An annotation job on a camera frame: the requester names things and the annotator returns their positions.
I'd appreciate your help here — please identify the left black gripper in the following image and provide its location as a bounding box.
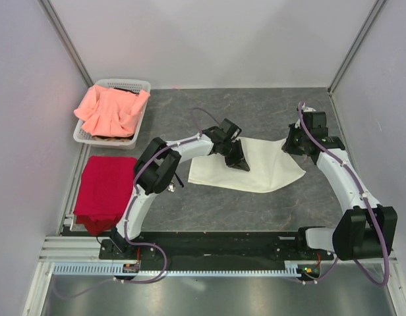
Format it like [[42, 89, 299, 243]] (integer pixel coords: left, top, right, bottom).
[[220, 140, 249, 173]]

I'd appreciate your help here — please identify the white cloth napkin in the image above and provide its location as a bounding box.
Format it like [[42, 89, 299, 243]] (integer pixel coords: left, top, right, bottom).
[[188, 138, 306, 194]]

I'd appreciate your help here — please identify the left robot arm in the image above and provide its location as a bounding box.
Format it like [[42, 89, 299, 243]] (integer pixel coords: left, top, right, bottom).
[[110, 118, 250, 259]]

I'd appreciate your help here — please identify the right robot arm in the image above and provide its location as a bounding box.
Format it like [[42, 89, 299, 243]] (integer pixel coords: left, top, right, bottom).
[[282, 111, 397, 261]]

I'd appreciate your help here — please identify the red folded cloth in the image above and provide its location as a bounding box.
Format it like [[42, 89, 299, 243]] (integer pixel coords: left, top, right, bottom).
[[74, 156, 137, 236]]

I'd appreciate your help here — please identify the salmon pink cloth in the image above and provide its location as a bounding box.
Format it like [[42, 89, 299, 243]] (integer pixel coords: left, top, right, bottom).
[[74, 85, 150, 138]]

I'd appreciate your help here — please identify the white plastic basket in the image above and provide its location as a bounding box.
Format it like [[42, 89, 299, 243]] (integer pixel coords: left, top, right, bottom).
[[73, 78, 151, 149]]

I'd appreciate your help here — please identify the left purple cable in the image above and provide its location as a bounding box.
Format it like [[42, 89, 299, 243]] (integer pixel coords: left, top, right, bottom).
[[122, 107, 223, 246]]

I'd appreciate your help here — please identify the purple cable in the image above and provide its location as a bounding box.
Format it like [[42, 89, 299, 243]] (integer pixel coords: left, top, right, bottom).
[[297, 101, 390, 288], [122, 107, 223, 246]]

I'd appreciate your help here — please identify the purple handled spoon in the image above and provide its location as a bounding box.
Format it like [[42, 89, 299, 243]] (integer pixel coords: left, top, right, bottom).
[[175, 173, 185, 188]]

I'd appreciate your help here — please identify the green handled metal spoon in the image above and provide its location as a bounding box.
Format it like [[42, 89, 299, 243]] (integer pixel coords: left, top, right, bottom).
[[167, 181, 176, 192]]

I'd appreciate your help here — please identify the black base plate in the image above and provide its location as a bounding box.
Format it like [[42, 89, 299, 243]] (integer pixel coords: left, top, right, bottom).
[[99, 231, 334, 261]]

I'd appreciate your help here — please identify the slotted cable duct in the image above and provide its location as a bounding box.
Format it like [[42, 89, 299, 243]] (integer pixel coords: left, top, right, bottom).
[[53, 262, 303, 277]]

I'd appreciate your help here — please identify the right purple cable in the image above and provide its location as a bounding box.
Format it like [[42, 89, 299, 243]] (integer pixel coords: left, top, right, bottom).
[[297, 101, 390, 288]]

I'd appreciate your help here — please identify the right aluminium frame post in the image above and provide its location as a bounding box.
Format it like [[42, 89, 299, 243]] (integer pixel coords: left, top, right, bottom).
[[327, 0, 388, 96]]

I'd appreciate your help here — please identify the aluminium frame post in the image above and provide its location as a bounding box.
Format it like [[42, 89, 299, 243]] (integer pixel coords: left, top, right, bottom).
[[38, 0, 93, 87], [327, 0, 388, 96]]

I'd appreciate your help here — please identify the left aluminium frame post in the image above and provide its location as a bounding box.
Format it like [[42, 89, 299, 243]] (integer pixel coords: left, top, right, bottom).
[[38, 0, 93, 87]]

